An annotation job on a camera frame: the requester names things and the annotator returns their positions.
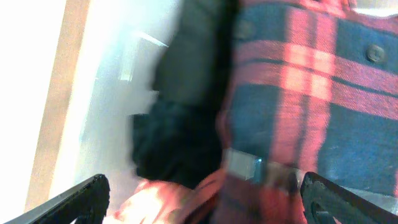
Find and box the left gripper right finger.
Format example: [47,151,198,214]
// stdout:
[300,172,397,224]

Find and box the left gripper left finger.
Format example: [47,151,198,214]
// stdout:
[5,174,110,224]

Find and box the pink shirt with gold letters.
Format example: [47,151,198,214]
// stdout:
[103,169,225,224]

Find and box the dark navy shirt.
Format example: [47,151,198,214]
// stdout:
[131,99,222,189]

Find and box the red navy plaid shirt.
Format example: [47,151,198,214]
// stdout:
[199,1,397,223]

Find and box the black shirt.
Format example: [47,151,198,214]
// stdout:
[152,0,239,110]

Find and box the clear plastic storage bin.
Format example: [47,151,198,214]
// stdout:
[49,0,184,212]

